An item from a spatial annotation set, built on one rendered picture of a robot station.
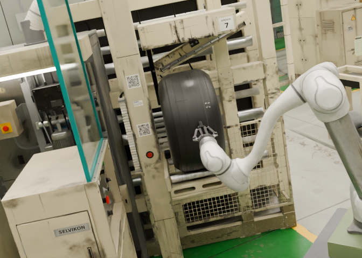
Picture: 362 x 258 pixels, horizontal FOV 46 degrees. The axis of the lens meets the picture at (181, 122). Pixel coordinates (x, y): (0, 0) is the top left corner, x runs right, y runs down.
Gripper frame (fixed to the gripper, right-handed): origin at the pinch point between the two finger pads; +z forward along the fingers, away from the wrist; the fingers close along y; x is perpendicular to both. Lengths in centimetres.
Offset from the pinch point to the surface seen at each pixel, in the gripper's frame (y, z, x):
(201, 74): -7.1, 28.0, -18.7
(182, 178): 14.8, 12.0, 36.5
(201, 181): 4.4, 9.8, 40.3
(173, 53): 4, 68, -22
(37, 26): 82, 62, -57
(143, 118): 30.2, 25.0, 0.0
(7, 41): 366, 878, 95
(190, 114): 4.2, 6.3, -4.9
